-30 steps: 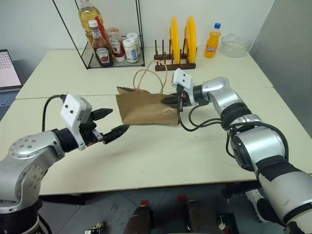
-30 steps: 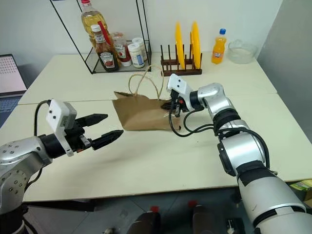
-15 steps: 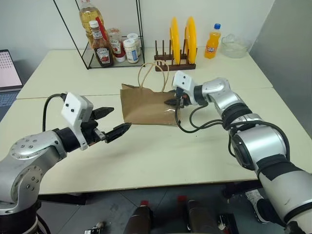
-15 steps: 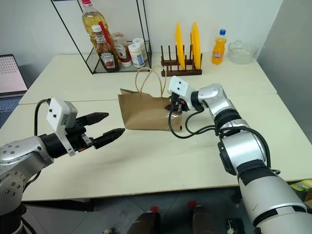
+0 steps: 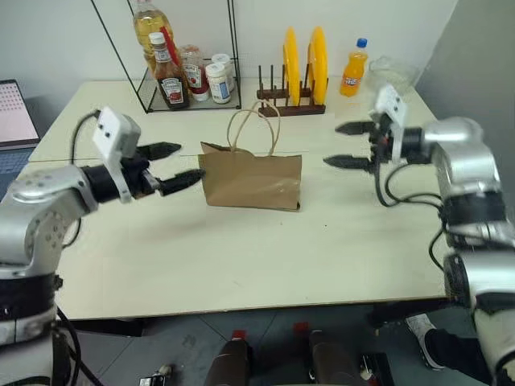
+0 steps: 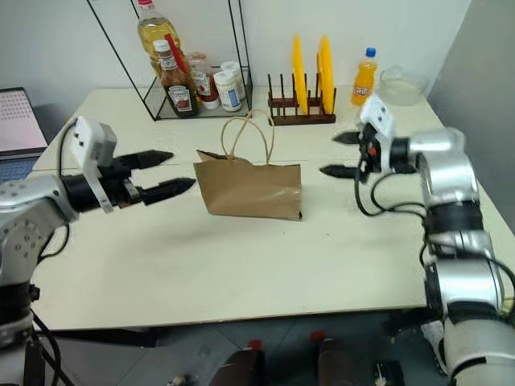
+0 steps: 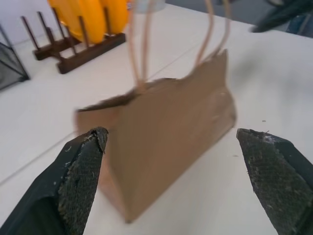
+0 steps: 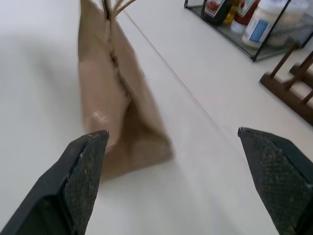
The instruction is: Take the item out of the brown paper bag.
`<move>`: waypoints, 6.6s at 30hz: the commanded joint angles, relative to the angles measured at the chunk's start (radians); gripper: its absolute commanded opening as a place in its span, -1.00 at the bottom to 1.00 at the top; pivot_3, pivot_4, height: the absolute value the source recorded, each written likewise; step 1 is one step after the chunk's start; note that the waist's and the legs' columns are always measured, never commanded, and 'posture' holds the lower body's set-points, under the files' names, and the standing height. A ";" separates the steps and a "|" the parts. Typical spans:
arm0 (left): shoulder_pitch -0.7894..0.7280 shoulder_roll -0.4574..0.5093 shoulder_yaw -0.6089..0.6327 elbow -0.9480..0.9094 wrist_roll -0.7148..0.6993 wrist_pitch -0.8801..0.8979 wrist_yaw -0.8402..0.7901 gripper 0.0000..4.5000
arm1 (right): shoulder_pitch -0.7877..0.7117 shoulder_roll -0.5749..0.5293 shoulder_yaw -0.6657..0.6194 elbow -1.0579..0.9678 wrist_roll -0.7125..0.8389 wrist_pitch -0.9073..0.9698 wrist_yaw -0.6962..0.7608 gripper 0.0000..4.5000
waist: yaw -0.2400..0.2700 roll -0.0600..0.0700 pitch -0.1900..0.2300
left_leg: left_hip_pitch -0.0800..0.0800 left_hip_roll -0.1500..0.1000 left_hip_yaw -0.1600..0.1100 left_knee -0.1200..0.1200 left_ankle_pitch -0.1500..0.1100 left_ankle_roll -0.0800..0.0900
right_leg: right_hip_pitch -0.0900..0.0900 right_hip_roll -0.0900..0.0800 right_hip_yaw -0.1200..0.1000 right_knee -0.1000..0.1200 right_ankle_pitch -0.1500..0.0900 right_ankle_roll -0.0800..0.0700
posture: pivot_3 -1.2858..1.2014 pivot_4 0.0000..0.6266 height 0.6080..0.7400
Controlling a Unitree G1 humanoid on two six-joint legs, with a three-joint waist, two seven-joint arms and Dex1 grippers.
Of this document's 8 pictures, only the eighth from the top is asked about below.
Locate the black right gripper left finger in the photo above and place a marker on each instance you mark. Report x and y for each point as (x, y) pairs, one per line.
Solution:
(58, 186)

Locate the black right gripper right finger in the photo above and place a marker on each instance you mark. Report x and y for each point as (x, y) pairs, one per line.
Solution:
(274, 176)

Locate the brown paper bag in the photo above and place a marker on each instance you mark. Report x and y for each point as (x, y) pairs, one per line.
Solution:
(115, 98)

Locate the dark wooden dish rack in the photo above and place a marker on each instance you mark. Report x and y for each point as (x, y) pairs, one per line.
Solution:
(291, 83)

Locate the white mayonnaise jar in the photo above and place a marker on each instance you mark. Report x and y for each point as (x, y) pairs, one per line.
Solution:
(260, 27)

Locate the red ketchup bottle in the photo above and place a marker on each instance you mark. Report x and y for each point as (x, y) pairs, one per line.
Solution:
(243, 14)

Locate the yellow oil bottle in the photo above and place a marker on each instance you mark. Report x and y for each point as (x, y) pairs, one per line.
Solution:
(231, 14)

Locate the dark glass sauce bottle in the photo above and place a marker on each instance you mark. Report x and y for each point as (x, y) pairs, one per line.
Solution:
(216, 11)

